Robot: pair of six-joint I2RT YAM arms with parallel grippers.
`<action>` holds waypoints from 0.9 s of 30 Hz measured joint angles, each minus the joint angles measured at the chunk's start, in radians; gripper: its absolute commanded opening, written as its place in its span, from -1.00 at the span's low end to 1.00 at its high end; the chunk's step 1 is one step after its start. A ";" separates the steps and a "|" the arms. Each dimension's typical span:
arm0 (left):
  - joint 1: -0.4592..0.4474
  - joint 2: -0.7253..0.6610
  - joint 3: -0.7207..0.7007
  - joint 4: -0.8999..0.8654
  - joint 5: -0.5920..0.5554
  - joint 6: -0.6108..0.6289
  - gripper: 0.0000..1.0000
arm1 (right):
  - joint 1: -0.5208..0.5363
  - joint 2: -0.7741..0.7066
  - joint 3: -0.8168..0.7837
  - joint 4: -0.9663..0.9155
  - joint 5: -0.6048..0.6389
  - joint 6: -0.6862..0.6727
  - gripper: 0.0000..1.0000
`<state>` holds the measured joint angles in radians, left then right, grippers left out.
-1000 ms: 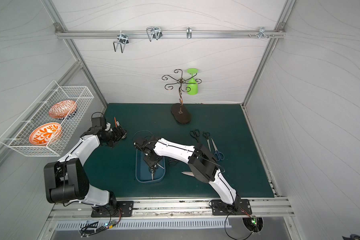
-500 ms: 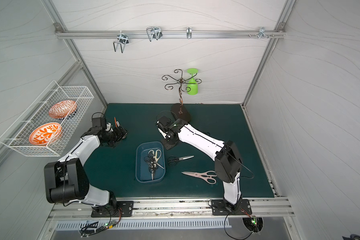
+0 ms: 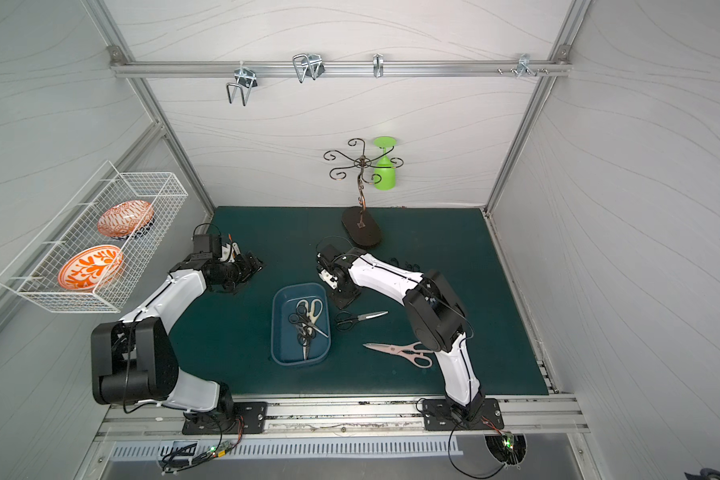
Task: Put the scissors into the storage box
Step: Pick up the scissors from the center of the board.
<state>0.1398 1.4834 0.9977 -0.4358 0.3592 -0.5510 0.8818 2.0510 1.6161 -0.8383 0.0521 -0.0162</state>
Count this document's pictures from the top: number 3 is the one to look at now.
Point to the copper hook stand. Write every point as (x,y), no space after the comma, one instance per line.
(358,221)

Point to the orange patterned bowl rear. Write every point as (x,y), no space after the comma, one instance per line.
(130,218)

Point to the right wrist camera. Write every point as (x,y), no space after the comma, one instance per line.
(325,265)

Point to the pink handled scissors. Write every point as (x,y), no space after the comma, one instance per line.
(416,353)

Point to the round fan with led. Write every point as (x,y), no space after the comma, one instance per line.
(508,448)

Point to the green cup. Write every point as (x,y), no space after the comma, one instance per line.
(384,176)

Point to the white vented cable duct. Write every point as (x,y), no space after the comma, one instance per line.
(295,448)

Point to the small black scissors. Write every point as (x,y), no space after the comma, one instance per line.
(300,315)
(305,335)

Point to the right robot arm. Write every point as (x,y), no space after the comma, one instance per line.
(436,314)

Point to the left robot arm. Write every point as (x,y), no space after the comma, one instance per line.
(133,360)

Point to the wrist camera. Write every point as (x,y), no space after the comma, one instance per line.
(325,265)
(209,246)

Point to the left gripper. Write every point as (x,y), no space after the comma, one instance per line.
(244,267)

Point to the blue storage box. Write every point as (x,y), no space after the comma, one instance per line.
(286,351)

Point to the aluminium top rail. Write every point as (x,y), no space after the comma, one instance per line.
(333,69)

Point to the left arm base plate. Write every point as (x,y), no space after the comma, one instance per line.
(225,418)

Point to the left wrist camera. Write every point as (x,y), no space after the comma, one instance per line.
(209,246)

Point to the double wire hook left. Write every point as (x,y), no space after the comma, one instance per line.
(244,81)

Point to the metal hook right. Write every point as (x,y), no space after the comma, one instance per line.
(523,68)

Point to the white wire basket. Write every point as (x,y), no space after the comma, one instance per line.
(32,274)

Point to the orange patterned bowl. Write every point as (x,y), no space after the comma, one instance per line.
(130,218)
(91,268)

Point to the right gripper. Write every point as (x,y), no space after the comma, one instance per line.
(341,294)

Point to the orange patterned bowl front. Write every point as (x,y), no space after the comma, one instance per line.
(91,268)

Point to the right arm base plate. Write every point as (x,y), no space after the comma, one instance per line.
(441,415)

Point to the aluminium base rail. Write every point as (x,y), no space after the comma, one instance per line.
(346,416)

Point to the cream handled scissors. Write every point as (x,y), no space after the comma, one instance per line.
(315,310)

